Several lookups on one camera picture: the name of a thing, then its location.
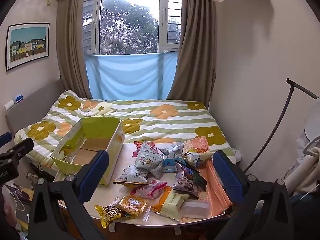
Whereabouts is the blue white snack packet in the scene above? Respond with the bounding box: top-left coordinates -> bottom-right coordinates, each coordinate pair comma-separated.
162,158 -> 180,173

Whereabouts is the purple snack packet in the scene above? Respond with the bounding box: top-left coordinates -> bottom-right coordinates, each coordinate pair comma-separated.
172,162 -> 199,200

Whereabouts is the silver blue snack packet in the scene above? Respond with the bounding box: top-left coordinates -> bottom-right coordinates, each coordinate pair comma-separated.
158,141 -> 185,161

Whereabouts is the floral striped quilt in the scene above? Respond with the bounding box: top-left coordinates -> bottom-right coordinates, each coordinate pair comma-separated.
14,90 -> 237,170

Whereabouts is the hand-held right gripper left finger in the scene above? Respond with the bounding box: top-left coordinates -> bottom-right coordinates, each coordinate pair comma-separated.
28,149 -> 110,240

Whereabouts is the white orange snack packet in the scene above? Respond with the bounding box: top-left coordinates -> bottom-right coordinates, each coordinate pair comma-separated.
182,147 -> 215,168

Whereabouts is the dark green snack packet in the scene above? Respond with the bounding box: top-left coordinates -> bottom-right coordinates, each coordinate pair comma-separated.
175,159 -> 207,193

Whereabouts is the clear plastic box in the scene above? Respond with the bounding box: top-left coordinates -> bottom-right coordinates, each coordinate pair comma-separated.
180,199 -> 210,219

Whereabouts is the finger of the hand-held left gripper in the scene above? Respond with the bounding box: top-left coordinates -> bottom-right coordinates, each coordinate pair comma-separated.
0,137 -> 34,167
0,131 -> 12,147

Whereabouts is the small white cloth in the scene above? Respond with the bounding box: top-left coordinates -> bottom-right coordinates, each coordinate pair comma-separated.
231,148 -> 242,163

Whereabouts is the pale green snack packet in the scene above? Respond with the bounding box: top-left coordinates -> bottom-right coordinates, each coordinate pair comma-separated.
150,190 -> 190,222

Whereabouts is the window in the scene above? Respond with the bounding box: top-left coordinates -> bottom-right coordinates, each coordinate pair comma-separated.
82,0 -> 183,55

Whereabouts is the pink white snack packet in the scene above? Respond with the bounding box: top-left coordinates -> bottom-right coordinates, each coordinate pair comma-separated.
130,179 -> 168,198

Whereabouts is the grey cartoon snack packet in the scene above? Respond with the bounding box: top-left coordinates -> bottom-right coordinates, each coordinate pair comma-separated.
113,165 -> 149,186

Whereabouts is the speckled grey snack packet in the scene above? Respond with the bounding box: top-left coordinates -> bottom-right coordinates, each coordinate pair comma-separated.
134,141 -> 164,179

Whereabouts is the yellow black snack packet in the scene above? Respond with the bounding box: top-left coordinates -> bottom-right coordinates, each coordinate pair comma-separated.
94,204 -> 135,228

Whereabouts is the light blue cloth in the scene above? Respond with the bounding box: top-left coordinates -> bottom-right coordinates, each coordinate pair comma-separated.
85,50 -> 179,101

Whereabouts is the black curved stand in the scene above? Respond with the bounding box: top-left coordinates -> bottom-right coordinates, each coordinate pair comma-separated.
244,78 -> 319,173

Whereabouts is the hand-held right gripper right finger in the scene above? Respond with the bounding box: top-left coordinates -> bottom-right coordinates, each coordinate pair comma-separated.
212,150 -> 294,240

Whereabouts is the cream cloth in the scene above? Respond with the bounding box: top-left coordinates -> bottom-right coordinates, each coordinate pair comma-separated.
285,135 -> 320,195

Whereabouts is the brown curtain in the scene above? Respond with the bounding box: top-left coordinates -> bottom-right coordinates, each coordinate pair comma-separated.
55,0 -> 100,99
166,0 -> 217,103

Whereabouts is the pink red snack packet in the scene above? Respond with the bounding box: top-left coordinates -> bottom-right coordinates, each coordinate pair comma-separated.
134,141 -> 160,159

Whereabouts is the green cardboard box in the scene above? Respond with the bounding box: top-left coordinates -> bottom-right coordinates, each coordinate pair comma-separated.
51,116 -> 125,186

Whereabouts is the grey headboard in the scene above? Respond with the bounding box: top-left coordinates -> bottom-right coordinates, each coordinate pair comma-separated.
4,79 -> 67,130

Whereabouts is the waffle snack packet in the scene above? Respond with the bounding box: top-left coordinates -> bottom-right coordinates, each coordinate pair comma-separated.
117,195 -> 149,218

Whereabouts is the framed house picture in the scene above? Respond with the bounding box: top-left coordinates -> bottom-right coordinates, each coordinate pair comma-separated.
5,22 -> 50,72

